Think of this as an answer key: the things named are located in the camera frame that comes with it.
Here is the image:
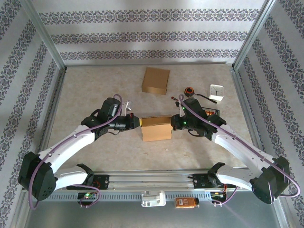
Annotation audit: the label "brown corrugated cardboard box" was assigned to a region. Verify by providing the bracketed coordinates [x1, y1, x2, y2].
[141, 67, 171, 95]
[140, 114, 173, 143]

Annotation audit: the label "black orange tape measure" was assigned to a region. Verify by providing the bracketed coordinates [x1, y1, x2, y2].
[184, 86, 218, 104]

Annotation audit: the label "black board orange connectors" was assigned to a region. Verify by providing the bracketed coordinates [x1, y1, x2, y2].
[204, 108, 220, 117]

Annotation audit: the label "white square desk clock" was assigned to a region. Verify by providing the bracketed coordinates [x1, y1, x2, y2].
[208, 84, 225, 102]

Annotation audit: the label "white plastic holder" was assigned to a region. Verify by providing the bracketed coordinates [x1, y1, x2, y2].
[141, 190, 166, 208]

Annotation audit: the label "green circuit board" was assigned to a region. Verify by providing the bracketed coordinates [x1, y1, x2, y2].
[77, 192, 98, 200]

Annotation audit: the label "orange rectangular battery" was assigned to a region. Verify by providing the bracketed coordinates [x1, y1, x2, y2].
[174, 197, 200, 209]

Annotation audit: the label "grey metal sheet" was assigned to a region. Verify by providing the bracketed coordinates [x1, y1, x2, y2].
[14, 190, 290, 228]

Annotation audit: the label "aluminium side rail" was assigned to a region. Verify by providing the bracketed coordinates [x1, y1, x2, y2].
[229, 66, 268, 159]
[38, 67, 67, 156]

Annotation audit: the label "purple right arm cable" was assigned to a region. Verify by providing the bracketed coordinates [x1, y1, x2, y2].
[178, 94, 300, 206]

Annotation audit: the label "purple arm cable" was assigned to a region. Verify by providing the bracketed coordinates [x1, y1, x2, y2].
[178, 94, 300, 206]
[28, 94, 124, 209]

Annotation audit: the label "aluminium front rail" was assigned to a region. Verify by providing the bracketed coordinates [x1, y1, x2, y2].
[22, 169, 279, 191]

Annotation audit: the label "aluminium back rail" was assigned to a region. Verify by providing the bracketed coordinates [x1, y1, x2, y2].
[63, 61, 235, 70]

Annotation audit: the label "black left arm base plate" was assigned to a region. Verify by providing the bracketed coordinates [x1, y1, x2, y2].
[87, 174, 110, 190]

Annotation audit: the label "slotted metal cable strip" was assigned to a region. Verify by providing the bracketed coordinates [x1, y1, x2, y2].
[47, 191, 212, 202]

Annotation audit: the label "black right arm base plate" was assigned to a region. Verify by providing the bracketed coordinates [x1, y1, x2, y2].
[193, 173, 236, 190]

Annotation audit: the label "aluminium frame post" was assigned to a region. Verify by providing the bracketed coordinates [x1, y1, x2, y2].
[19, 0, 67, 72]
[232, 0, 279, 71]

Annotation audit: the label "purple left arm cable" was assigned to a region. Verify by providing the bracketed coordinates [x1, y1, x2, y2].
[28, 94, 124, 209]

